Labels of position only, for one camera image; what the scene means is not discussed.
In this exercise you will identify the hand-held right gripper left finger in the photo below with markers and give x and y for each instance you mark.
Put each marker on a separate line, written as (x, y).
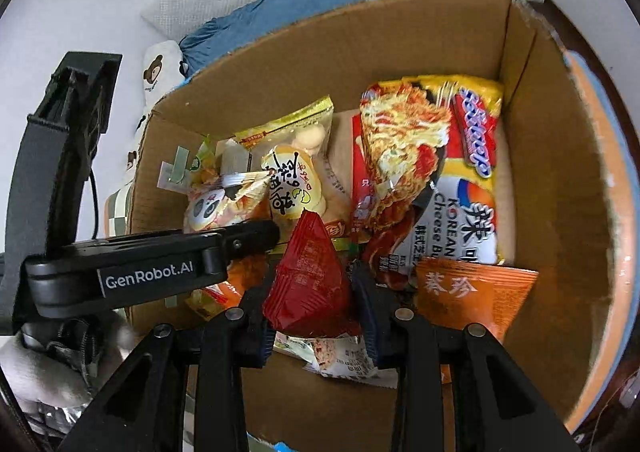
(262, 352)

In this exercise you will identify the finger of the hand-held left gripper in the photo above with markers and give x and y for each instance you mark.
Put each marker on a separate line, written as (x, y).
(250, 239)

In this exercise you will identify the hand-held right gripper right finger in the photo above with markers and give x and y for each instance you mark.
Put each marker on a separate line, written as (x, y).
(372, 337)

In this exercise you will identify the white and red snack packet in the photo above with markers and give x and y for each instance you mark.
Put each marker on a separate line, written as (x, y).
(340, 357)

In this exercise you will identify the panda print snack packet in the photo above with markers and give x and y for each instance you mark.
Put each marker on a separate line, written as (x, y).
(215, 204)

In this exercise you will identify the yellow egg print snack packet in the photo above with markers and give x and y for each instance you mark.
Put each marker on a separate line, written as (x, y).
(295, 172)

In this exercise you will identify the yellow instant noodle packet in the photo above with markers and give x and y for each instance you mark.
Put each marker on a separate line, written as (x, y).
(400, 142)

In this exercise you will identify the cardboard box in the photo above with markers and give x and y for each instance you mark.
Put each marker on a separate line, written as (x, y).
(550, 182)

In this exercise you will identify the green white checkered mat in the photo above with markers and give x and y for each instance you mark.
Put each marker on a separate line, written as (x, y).
(116, 212)

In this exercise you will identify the flat red snack packet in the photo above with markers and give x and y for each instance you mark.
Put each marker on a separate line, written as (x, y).
(361, 182)

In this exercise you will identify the bear print cloth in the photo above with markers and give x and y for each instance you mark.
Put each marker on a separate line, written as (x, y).
(160, 67)

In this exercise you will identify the blue cloth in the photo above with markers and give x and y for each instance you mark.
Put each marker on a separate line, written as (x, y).
(310, 2)

